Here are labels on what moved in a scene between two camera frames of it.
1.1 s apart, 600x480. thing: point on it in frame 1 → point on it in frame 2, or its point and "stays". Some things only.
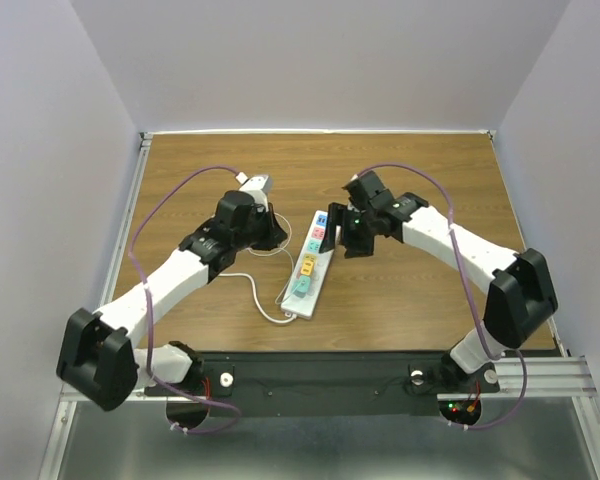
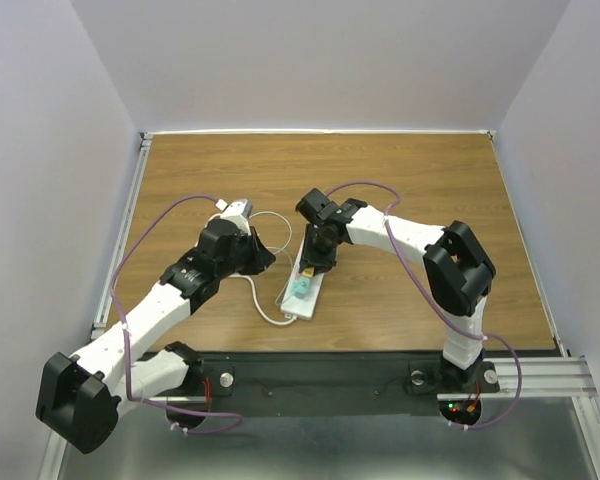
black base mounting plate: (334, 383) stays
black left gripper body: (263, 224) → (245, 258)
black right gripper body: (359, 232) → (318, 250)
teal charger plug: (301, 286) stays
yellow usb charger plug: (308, 263) stays
